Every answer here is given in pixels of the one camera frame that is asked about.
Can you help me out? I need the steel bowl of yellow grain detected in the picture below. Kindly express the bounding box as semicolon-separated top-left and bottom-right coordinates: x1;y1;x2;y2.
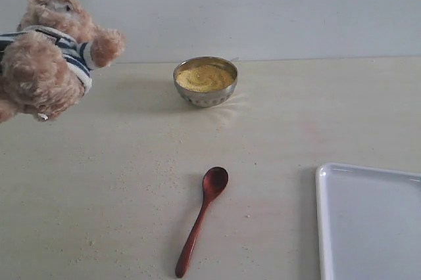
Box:
173;57;238;108

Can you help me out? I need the white rectangular tray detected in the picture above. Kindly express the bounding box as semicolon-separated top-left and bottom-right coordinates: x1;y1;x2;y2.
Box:
315;163;420;279

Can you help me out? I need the dark red wooden spoon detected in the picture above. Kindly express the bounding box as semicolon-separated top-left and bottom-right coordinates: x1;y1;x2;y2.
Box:
174;166;229;279

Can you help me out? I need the beige teddy bear striped sweater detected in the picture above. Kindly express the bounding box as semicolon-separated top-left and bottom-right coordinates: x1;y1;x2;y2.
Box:
1;0;126;122

